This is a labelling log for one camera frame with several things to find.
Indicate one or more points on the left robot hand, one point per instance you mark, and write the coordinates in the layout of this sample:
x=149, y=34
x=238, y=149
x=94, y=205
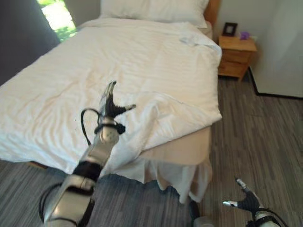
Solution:
x=110, y=105

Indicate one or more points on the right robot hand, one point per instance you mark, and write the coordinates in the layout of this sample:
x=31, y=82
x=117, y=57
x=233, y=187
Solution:
x=248, y=202

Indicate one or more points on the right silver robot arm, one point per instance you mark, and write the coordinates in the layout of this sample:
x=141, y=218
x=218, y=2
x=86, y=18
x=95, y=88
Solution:
x=267, y=217

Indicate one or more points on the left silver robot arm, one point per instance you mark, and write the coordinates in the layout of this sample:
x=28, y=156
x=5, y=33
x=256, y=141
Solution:
x=82, y=172

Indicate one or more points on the white duvet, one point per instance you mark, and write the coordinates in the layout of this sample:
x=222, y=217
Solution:
x=113, y=87

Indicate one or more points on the window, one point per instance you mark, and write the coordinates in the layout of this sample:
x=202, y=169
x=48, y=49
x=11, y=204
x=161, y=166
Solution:
x=58, y=19

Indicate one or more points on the white pillow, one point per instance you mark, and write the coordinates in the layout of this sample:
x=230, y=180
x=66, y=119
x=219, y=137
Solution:
x=154, y=10

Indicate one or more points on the dark grey curtain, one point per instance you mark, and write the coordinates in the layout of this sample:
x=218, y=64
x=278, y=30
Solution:
x=22, y=40

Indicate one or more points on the white fitted sheet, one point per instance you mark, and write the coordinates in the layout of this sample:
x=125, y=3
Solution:
x=209, y=30

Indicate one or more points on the wooden nightstand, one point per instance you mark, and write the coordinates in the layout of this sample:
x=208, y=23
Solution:
x=235, y=58

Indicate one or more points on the wooden headboard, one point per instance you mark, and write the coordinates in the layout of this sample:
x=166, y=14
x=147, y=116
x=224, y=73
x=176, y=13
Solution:
x=213, y=11

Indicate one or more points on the small purple object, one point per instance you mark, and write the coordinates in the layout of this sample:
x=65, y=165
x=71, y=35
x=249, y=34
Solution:
x=245, y=35

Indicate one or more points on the black picture frame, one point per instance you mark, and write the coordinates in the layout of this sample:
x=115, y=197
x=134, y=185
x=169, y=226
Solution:
x=230, y=29

